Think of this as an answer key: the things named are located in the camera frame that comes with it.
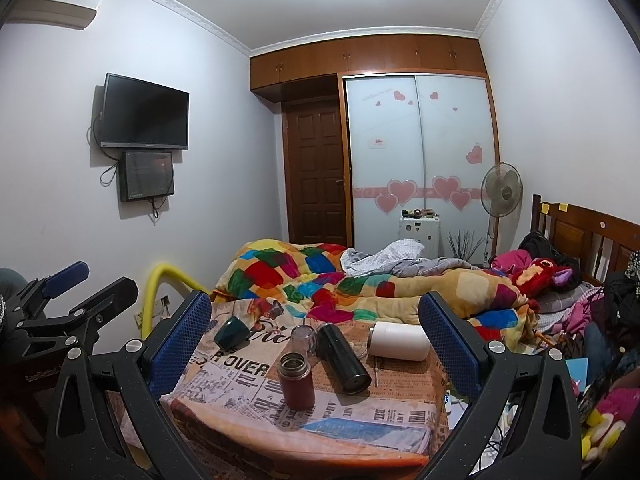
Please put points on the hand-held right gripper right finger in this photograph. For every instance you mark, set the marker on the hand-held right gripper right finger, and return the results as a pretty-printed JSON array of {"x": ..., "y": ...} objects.
[{"x": 450, "y": 342}]

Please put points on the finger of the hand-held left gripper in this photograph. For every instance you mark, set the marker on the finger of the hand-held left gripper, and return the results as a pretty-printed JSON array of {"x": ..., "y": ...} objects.
[
  {"x": 65, "y": 277},
  {"x": 107, "y": 297}
]

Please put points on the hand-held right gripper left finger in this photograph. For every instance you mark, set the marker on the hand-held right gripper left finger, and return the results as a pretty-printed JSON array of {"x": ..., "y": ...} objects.
[{"x": 181, "y": 342}]

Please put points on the white cup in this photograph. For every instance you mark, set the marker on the white cup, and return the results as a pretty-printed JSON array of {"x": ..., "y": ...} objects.
[{"x": 400, "y": 341}]

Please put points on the dark green cup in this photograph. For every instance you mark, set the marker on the dark green cup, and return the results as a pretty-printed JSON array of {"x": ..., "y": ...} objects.
[{"x": 232, "y": 332}]

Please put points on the black thermos cup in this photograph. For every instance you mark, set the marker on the black thermos cup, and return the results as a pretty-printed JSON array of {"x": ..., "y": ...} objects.
[{"x": 342, "y": 357}]

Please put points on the clear glass cup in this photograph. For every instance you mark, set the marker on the clear glass cup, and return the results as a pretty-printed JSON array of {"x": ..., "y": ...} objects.
[{"x": 301, "y": 339}]

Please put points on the red-brown thermos cup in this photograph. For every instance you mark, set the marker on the red-brown thermos cup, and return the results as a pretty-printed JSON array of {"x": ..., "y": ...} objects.
[{"x": 296, "y": 382}]

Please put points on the yellow foam tube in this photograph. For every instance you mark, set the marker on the yellow foam tube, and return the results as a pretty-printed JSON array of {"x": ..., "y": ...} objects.
[{"x": 167, "y": 275}]

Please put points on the newspaper print tablecloth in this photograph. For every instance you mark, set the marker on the newspaper print tablecloth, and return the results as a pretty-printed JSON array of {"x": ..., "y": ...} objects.
[{"x": 240, "y": 385}]

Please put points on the bundle of dry twigs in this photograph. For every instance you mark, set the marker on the bundle of dry twigs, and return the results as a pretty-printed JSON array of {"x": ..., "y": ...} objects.
[{"x": 462, "y": 246}]

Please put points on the pink cloth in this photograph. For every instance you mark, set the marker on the pink cloth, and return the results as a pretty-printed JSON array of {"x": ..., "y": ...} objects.
[{"x": 510, "y": 260}]

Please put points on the grey striped cloth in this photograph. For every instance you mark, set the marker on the grey striped cloth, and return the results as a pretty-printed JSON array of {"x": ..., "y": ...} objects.
[{"x": 395, "y": 255}]

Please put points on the red plush toy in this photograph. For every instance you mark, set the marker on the red plush toy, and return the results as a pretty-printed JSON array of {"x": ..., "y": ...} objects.
[{"x": 542, "y": 275}]

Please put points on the black bag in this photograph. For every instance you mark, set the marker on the black bag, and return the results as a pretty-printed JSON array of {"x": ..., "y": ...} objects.
[{"x": 537, "y": 245}]

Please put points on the colourful patchwork blanket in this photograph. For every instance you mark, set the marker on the colourful patchwork blanket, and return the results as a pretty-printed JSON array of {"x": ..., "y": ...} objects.
[{"x": 300, "y": 275}]

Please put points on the standing electric fan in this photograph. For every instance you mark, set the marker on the standing electric fan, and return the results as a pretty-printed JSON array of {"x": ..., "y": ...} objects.
[{"x": 501, "y": 189}]

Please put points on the yellow plush toy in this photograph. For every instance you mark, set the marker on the yellow plush toy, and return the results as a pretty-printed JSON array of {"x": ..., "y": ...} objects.
[{"x": 602, "y": 430}]

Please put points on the wooden bed headboard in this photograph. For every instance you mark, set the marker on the wooden bed headboard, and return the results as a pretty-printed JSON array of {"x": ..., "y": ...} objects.
[{"x": 590, "y": 230}]

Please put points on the pile of dark clothes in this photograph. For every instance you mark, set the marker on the pile of dark clothes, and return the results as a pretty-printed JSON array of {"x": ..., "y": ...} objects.
[{"x": 622, "y": 292}]

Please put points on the sliding wardrobe with hearts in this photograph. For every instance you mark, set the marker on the sliding wardrobe with hearts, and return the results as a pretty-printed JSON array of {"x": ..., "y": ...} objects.
[{"x": 395, "y": 150}]

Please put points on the brown wooden door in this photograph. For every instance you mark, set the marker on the brown wooden door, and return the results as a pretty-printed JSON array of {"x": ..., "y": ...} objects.
[{"x": 316, "y": 175}]

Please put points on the white air conditioner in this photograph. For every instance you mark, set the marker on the white air conditioner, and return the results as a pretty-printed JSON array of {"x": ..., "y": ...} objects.
[{"x": 55, "y": 12}]

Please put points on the wooden overhead cabinet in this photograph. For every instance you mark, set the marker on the wooden overhead cabinet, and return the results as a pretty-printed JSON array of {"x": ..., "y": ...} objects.
[{"x": 350, "y": 55}]

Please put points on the small black wall monitor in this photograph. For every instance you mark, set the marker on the small black wall monitor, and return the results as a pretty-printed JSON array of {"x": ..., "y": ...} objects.
[{"x": 147, "y": 175}]

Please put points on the black wall television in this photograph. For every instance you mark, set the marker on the black wall television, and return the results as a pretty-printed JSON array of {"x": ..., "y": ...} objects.
[{"x": 144, "y": 112}]

